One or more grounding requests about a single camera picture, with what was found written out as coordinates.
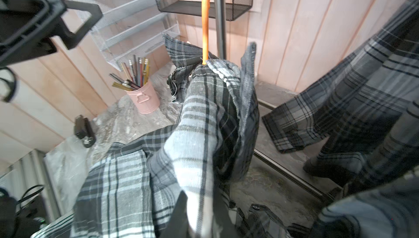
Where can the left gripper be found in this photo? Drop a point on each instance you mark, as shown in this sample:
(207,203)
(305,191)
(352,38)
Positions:
(28,25)

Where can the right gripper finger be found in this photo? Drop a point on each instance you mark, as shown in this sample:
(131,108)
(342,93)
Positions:
(178,226)

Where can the grey plaid shirt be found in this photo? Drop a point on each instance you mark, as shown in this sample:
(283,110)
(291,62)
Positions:
(367,111)
(132,191)

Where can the orange hanger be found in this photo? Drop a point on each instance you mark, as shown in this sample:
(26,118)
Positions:
(205,6)

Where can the pink pencil cup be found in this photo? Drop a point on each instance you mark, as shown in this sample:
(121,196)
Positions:
(137,84)

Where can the metal clothes rack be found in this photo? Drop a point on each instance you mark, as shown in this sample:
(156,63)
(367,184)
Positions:
(221,36)

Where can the white wire shelf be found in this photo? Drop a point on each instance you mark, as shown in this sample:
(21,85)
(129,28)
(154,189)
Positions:
(130,28)

